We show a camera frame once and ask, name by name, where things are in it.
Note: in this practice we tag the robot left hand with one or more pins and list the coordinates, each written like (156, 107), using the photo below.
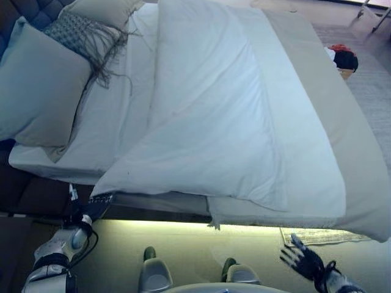
(88, 210)

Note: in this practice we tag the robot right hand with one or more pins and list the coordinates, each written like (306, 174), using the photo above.
(308, 262)

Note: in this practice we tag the white duvet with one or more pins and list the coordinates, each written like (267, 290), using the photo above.
(214, 107)

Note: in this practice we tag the robot silver left arm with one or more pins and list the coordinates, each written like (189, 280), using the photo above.
(52, 247)

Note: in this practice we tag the under bed light strip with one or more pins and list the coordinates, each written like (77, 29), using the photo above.
(183, 226)

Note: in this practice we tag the robot right leg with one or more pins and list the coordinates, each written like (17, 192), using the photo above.
(242, 273)

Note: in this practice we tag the robot white torso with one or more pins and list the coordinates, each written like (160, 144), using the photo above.
(229, 288)

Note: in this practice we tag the white sheeted mattress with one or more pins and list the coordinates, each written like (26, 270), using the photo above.
(116, 122)

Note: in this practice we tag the beige bedspread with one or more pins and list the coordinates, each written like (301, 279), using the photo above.
(351, 152)

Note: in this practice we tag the large beige pillow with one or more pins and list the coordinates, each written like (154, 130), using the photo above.
(39, 91)

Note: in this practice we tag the pale grey woven rug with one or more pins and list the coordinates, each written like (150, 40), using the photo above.
(375, 100)

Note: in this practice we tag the grey fringed knit cushion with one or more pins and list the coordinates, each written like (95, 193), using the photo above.
(73, 30)

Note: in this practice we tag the cardboard box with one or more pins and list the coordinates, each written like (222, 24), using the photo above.
(346, 74)

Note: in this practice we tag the light blue pillow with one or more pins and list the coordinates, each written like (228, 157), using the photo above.
(13, 33)

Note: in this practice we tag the small beige pillow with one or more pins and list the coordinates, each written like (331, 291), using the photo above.
(100, 10)

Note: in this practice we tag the grey tufted headboard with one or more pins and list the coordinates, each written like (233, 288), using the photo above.
(39, 15)

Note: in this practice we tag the black garment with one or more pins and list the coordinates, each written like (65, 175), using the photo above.
(346, 61)

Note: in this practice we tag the white garment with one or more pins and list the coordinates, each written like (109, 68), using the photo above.
(330, 54)

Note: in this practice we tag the red garment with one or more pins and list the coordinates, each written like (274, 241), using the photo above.
(341, 48)

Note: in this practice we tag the grey metal wheeled table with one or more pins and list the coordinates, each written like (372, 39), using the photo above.
(374, 12)

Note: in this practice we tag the dark brown bed frame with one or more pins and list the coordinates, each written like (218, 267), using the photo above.
(39, 195)

